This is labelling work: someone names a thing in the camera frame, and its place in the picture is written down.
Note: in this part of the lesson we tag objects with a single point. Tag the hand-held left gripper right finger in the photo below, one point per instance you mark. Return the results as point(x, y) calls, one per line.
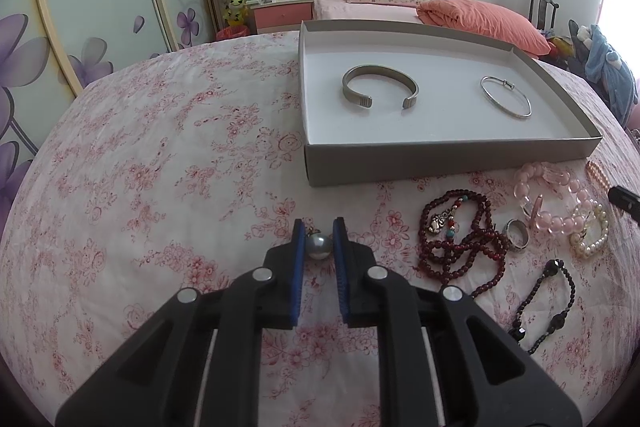
point(341, 267)

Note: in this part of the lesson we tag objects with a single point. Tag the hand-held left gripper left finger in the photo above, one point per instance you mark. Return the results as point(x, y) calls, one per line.
point(299, 267)

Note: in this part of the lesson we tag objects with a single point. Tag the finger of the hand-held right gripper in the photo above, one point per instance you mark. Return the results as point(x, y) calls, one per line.
point(625, 196)

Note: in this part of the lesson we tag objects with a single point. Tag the grey pearl pendant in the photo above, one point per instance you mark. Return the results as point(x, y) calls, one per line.
point(318, 247)

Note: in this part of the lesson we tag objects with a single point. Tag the pink pearl strand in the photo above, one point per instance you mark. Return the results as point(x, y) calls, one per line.
point(595, 172)

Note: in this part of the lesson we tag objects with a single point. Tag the grey cardboard box tray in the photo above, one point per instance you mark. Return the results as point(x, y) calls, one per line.
point(400, 127)

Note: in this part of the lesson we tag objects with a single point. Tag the blue plush garment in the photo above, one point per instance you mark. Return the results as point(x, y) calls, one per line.
point(607, 67)

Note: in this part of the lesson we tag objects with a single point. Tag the thin silver bangle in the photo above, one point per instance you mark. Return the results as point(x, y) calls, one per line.
point(507, 83)

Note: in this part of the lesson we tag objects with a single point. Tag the colourful plush toy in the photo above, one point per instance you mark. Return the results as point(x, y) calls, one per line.
point(560, 44)

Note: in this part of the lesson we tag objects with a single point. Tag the dark wooden chair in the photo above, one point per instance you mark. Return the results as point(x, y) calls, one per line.
point(542, 9)

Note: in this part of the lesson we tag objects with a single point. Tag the folded orange duvet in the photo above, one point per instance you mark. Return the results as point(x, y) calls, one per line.
point(475, 19)

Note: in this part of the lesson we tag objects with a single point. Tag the red trash bin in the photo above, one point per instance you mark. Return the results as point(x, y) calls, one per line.
point(231, 32)

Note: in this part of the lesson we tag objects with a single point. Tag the pink and white nightstand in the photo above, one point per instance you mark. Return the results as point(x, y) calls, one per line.
point(280, 14)

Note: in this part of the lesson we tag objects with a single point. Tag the pink bed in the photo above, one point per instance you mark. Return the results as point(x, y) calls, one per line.
point(360, 9)

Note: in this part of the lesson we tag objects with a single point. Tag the flower print sliding wardrobe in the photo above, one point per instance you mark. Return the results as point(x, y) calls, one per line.
point(90, 7)

